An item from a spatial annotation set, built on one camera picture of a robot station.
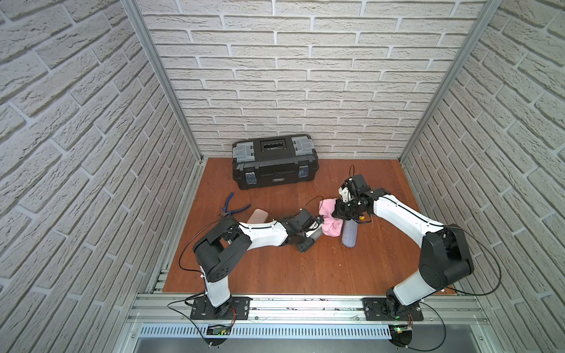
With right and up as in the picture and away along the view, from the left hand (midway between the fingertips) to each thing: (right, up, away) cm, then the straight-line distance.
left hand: (308, 235), depth 91 cm
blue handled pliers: (-38, +10, +7) cm, 40 cm away
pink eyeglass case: (-21, +7, +3) cm, 23 cm away
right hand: (+11, +9, -2) cm, 15 cm away
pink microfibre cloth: (+9, +5, -7) cm, 12 cm away
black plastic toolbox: (-15, +32, +5) cm, 36 cm away
